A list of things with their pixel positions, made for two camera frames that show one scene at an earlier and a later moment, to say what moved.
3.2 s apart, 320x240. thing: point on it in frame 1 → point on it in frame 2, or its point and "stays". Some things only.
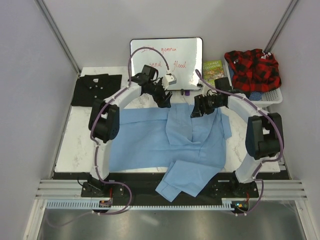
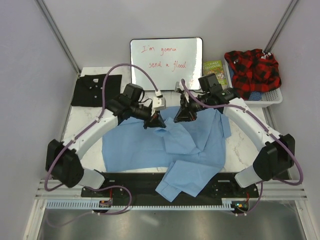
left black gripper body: [156, 88] → [148, 122]
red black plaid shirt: [253, 70] stays
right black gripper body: [209, 98] → [190, 106]
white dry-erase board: [184, 55] stays
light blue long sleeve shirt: [194, 148] stays
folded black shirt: [89, 88] stays
